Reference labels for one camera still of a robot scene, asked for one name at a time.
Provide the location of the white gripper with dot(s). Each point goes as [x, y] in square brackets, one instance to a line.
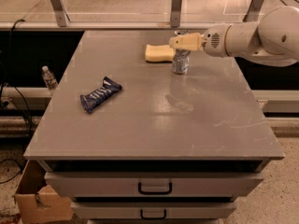
[213, 41]

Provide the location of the silver redbull can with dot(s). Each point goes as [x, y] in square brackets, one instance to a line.
[180, 61]

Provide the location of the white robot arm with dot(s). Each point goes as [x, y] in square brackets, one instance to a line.
[271, 41]

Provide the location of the yellow sponge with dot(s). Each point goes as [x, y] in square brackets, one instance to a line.
[159, 54]

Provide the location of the grey drawer cabinet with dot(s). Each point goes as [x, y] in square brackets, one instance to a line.
[205, 121]

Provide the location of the blue snack bar wrapper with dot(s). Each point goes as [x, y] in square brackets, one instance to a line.
[92, 100]

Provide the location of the upper grey drawer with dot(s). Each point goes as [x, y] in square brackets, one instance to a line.
[90, 184]

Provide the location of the grey drawer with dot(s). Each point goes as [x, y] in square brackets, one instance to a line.
[90, 184]
[174, 210]

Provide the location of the clear plastic water bottle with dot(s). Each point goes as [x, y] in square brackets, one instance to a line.
[49, 79]

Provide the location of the lower grey drawer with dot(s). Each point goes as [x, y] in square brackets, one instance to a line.
[174, 210]

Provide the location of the brown cardboard box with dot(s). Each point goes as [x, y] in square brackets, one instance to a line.
[37, 201]

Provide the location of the middle metal rail bracket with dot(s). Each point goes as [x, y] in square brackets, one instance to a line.
[175, 13]

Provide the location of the metal rail bracket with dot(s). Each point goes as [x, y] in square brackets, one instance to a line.
[175, 13]
[60, 12]
[253, 11]

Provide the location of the right metal rail bracket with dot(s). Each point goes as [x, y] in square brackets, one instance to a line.
[253, 11]

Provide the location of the left metal rail bracket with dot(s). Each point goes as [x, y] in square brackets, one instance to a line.
[60, 12]

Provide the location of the black upper drawer handle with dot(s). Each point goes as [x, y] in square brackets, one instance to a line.
[155, 190]

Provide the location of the black drawer handle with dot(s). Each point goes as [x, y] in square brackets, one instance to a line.
[153, 214]
[155, 190]

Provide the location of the black lower drawer handle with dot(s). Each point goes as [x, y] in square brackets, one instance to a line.
[153, 214]

